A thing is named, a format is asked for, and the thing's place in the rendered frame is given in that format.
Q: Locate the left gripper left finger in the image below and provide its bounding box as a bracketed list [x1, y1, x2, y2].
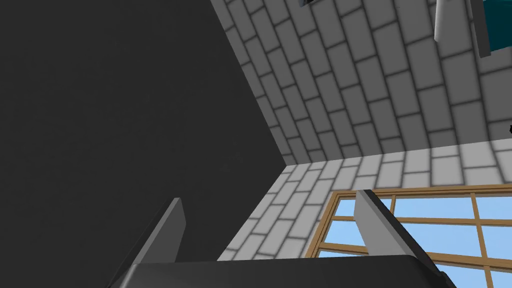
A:
[128, 196, 187, 265]

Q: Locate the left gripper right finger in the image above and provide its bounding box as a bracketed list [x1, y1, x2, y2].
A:
[353, 188, 425, 258]

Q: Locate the wooden framed window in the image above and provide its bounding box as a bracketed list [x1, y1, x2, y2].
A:
[304, 185, 512, 288]

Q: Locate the teal and grey cabinet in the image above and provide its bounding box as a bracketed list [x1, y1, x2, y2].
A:
[433, 0, 512, 59]

